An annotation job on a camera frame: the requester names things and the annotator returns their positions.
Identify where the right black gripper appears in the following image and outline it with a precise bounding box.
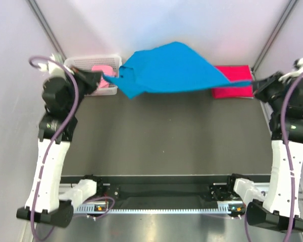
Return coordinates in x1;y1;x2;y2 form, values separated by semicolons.
250;71;290;111

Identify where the slotted grey cable duct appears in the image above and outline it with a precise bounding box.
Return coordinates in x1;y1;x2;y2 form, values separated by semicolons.
74;202;244;214

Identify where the pink t shirt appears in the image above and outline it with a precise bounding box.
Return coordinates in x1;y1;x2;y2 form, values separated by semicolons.
91;65;116;89

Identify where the blue t shirt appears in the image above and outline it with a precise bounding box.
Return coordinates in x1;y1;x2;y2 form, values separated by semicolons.
103;42;251;99

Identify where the white plastic basket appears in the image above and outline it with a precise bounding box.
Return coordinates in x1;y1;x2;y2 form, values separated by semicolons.
64;54;122;96

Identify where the folded red t shirt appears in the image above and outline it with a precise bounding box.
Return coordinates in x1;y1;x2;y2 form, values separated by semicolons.
212;65;254;99

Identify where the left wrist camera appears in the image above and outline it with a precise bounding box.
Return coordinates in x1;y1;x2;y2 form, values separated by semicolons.
38;53;74;78

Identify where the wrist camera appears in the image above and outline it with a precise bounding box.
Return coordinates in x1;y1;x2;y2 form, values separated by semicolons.
38;53;74;78
278;57;303;83

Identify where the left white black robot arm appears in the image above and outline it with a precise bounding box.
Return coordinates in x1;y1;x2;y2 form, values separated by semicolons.
16;65;105;228

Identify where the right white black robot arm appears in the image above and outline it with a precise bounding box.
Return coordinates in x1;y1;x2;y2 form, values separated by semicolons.
210;71;303;234

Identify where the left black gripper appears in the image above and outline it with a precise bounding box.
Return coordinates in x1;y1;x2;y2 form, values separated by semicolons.
63;66;103;114

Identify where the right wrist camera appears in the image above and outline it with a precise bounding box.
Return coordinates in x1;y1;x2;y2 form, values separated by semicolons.
278;57;303;83

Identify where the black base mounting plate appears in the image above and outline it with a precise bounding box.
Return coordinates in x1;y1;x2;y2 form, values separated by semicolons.
98;175;241;210

